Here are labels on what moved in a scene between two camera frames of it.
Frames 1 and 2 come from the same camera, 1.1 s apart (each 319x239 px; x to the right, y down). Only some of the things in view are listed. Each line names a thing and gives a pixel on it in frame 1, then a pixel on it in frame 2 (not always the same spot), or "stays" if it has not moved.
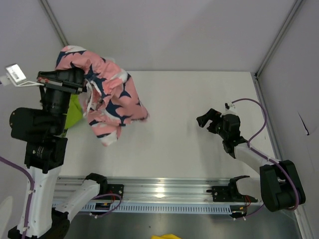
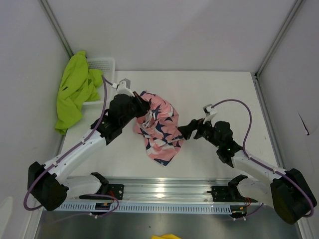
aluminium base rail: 150,189 stays
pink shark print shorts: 111,101 → 163,140
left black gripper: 72,79 → 144,105
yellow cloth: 165,236 stays
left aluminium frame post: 54,23 stays
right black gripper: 212,115 → 187,130
